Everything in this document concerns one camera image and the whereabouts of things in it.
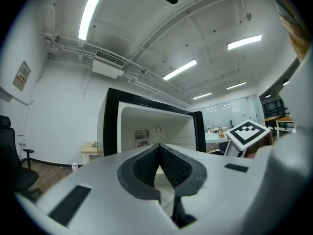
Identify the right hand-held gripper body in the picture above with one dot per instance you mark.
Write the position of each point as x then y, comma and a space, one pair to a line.
247, 134

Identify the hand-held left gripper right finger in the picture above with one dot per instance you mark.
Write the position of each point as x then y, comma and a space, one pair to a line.
215, 192

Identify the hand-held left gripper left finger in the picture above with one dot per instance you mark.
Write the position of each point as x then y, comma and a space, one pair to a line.
105, 199

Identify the black white microwave oven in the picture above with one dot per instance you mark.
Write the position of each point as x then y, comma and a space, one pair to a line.
111, 121

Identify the white table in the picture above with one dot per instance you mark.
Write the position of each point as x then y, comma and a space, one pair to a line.
215, 138

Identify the wooden desk with white legs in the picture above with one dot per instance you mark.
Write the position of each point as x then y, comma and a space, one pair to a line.
281, 120

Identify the pink bottle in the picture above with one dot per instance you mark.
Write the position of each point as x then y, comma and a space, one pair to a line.
74, 166

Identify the long ceiling light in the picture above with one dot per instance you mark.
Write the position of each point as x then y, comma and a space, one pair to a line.
179, 69
91, 11
202, 96
244, 42
236, 85

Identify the small wooden table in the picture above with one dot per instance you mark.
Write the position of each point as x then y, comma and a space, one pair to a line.
88, 150

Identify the black office chair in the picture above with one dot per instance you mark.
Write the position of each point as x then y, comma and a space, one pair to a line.
14, 170

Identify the round ceiling fixture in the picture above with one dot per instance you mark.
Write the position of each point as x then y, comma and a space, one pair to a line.
248, 16

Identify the person's patterned shirt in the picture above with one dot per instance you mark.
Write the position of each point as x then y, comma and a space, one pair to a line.
293, 21

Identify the white ceiling air conditioner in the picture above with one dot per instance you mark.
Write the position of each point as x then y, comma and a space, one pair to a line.
108, 63

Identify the white ceiling pipes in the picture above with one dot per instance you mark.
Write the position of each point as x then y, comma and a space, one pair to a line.
73, 40

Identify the wall poster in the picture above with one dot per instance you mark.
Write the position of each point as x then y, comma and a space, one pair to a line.
22, 76

